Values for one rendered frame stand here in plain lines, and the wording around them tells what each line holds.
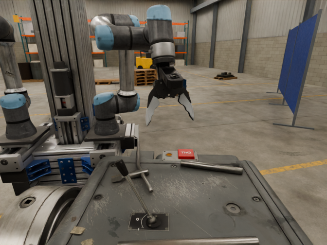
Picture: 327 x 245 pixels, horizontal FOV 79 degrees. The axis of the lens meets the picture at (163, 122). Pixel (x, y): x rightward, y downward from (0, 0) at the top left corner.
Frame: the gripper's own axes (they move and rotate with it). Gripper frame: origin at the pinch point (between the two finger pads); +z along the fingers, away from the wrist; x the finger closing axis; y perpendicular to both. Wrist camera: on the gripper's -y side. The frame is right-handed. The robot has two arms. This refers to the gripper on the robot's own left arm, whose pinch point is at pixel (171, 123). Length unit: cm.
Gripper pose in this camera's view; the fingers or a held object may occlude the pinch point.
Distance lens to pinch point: 61.8
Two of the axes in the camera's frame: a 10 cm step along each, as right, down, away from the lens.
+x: -9.8, 1.2, -1.6
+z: 1.0, 9.9, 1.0
